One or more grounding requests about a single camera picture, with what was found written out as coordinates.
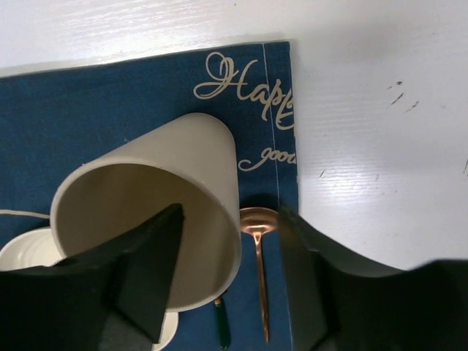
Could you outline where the cream round plate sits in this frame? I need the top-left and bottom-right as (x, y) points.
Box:
(1, 227), (178, 350)

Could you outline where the gold knife green handle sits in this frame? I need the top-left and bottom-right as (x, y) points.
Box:
(214, 296), (231, 350)

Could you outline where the dark blue cloth placemat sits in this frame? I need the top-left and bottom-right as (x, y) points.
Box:
(1, 42), (298, 350)

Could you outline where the copper spoon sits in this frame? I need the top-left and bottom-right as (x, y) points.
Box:
(240, 207), (279, 344)

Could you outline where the beige paper cup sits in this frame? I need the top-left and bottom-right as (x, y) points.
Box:
(50, 113), (241, 312)

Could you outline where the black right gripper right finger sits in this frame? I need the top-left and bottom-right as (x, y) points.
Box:
(279, 207), (467, 350)

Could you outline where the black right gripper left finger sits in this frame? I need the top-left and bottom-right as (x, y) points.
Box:
(1, 203), (184, 350)

